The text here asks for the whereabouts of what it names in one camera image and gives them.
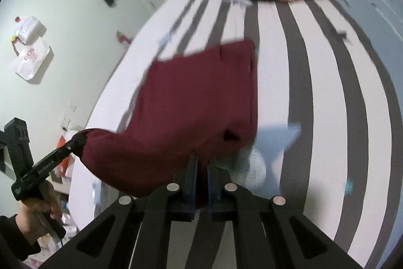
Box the striped star bed sheet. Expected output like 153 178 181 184
87 0 402 268

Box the clear plastic bag on wall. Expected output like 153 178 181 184
14 16 43 44

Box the red snack bag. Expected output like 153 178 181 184
56 135 75 178

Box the white tote bag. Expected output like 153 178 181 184
11 37 50 81

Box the person's left hand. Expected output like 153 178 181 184
15 180 62 245

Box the dark red garment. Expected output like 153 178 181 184
80 39 257 197

